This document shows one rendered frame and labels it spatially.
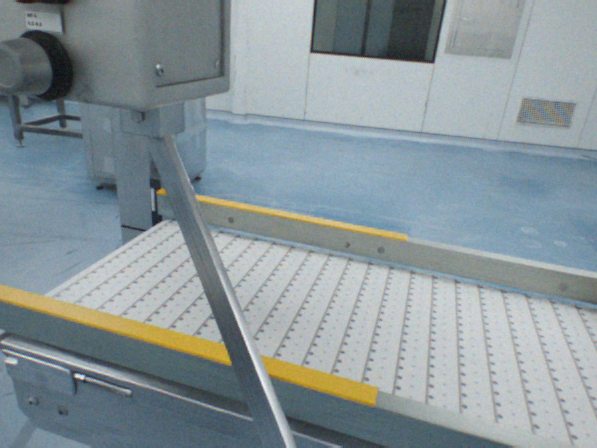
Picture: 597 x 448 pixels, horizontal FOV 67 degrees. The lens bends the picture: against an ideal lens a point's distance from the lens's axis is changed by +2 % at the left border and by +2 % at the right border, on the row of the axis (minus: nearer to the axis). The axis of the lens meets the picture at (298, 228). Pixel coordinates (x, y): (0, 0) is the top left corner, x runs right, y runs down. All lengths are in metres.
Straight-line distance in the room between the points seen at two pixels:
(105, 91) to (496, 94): 5.41
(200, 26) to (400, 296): 0.34
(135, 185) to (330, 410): 0.46
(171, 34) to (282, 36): 5.23
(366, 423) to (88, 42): 0.28
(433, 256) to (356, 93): 4.92
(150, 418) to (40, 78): 0.27
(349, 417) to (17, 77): 0.27
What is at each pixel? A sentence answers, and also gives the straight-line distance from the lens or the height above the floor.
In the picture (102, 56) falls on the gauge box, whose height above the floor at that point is 1.06.
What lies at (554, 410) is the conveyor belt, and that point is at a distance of 0.43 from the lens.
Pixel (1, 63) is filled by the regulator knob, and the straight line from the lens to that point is 0.26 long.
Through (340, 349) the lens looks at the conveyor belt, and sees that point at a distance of 0.41.
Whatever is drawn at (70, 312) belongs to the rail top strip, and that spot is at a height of 0.87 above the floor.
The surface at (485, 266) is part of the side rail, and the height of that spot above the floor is 0.85.
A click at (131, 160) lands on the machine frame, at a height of 0.90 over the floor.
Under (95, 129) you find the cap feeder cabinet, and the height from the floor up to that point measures 0.41.
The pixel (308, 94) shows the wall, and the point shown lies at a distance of 5.48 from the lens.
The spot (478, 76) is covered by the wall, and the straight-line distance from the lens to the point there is 5.52.
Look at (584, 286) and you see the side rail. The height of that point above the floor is 0.85.
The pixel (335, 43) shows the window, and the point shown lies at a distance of 5.41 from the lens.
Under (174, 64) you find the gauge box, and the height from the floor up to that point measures 1.06.
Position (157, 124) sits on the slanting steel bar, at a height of 1.03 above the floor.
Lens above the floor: 1.08
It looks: 24 degrees down
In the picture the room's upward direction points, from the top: 5 degrees clockwise
